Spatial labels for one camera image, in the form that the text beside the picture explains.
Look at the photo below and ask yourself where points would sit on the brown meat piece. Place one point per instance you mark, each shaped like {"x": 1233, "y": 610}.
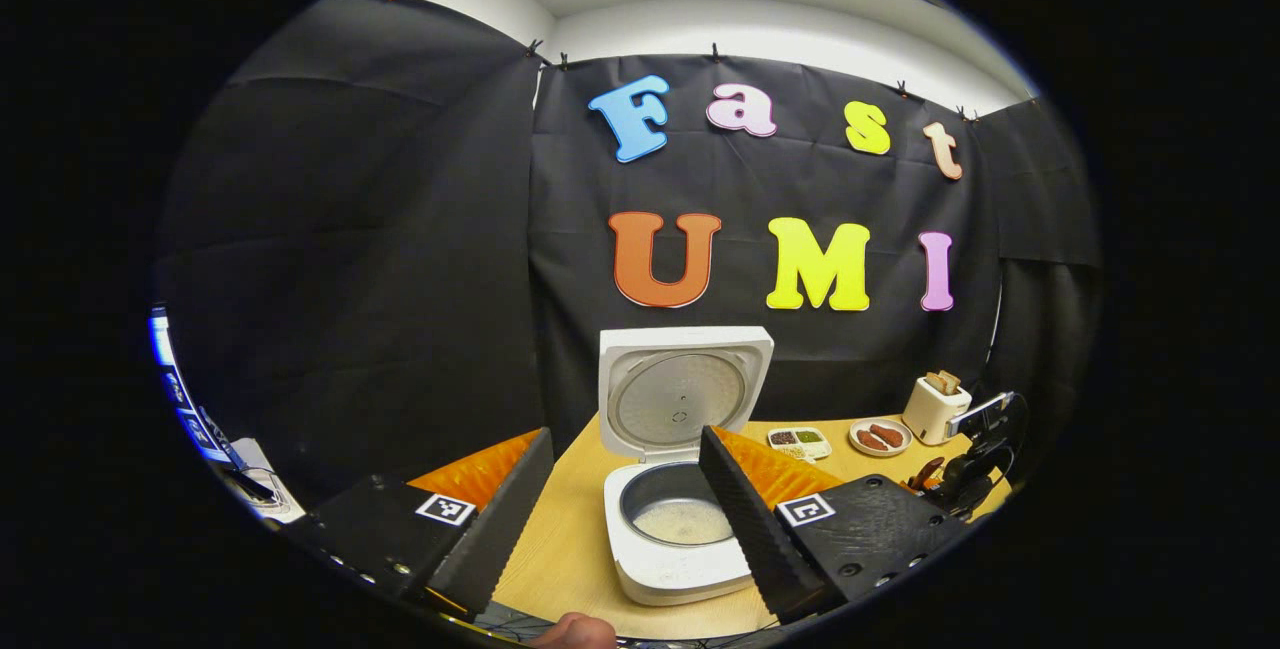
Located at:
{"x": 872, "y": 440}
{"x": 887, "y": 435}

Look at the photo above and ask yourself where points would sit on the black flat device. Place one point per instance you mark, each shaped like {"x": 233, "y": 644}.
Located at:
{"x": 258, "y": 487}

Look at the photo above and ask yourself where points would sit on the white divided condiment dish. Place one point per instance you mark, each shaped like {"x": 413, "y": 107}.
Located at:
{"x": 800, "y": 444}

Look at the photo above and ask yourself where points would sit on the white rice cooker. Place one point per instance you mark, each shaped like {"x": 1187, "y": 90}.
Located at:
{"x": 680, "y": 399}

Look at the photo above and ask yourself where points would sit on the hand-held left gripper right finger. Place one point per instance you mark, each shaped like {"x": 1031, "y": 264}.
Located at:
{"x": 755, "y": 529}

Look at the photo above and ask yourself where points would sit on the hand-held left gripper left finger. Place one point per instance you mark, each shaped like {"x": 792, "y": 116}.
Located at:
{"x": 500, "y": 529}

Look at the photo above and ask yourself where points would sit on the white toaster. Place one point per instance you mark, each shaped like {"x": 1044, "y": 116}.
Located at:
{"x": 930, "y": 416}

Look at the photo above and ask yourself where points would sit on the toasted bread slice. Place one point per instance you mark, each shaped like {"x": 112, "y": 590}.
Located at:
{"x": 951, "y": 381}
{"x": 936, "y": 385}

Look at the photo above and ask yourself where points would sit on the computer monitor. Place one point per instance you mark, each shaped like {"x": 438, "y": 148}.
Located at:
{"x": 165, "y": 349}

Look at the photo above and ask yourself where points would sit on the round white plate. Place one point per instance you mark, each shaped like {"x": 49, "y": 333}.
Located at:
{"x": 853, "y": 439}

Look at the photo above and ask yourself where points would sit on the black backdrop cloth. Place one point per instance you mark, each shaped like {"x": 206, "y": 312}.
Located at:
{"x": 400, "y": 229}

